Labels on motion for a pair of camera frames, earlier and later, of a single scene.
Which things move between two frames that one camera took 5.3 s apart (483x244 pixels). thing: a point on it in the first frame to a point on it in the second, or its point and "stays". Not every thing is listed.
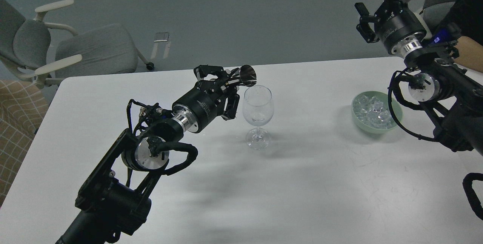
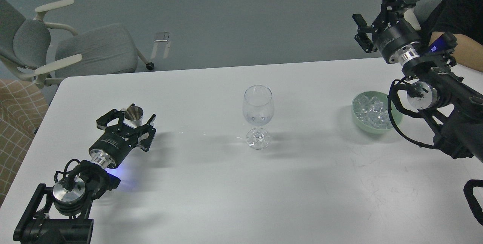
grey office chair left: x=45 y=53 stays
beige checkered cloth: x=23 y=106 stays
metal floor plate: x=163 y=36 stays
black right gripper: x=399 y=28 to x=395 y=36
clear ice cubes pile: x=373 y=111 stays
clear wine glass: x=258 y=109 stays
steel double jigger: x=247 y=74 to x=133 y=117
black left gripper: x=197 y=108 to x=113 y=143
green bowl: x=370 y=111 stays
